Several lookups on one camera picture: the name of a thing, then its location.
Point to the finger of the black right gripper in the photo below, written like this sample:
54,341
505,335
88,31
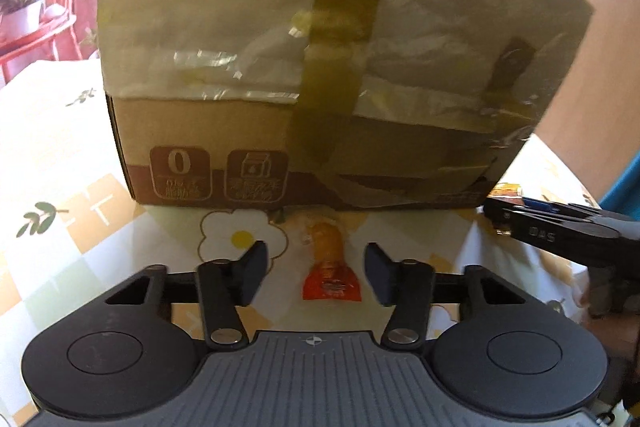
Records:
499,212
557,208

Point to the checkered floral bed sheet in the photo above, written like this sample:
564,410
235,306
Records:
70,230

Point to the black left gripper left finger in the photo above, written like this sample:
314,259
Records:
218,287

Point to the yellow candy packet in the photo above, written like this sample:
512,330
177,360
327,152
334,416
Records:
506,190

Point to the brown cardboard box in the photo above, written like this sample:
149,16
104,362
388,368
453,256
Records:
350,104

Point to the brown wooden board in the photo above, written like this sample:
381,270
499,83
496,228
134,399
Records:
592,124

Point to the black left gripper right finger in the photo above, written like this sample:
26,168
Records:
410,287

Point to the red orange candy packet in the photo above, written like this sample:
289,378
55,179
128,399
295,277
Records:
330,276

